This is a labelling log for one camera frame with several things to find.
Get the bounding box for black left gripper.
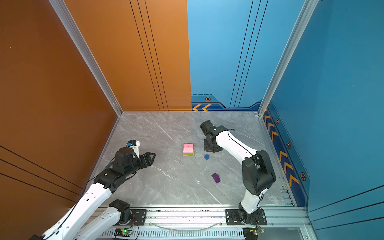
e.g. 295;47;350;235
124;151;156;179

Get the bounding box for pink block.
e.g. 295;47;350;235
183;148;194;154
184;144;194;150

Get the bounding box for engraved natural wood block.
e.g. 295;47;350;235
183;153;195;157

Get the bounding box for purple house-shaped block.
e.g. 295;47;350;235
212;173;221;184

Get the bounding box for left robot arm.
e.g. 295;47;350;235
30;152;156;240

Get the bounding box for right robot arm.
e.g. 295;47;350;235
203;128;277;219

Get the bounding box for left green circuit board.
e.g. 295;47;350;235
114;229;134;238

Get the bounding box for green circuit board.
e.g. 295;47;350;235
243;228;265;240
114;229;134;238

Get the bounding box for right green circuit board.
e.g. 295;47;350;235
243;228;265;240

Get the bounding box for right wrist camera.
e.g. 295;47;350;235
200;121;228;136

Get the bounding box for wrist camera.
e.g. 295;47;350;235
112;140;141;175
200;121;228;136

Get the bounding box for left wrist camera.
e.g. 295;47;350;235
112;140;141;175

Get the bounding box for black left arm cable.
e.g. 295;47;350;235
41;158;121;240

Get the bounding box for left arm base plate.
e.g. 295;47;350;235
113;209;148;228

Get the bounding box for aluminium front rail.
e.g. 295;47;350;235
85;206;317;240

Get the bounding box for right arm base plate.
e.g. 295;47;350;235
225;208;268;226

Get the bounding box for aluminium corner post right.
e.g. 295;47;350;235
257;0;320;117

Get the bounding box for aluminium corner post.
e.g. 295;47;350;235
47;0;124;117
257;0;320;117

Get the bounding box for aluminium corner post left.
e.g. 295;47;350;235
47;0;124;117

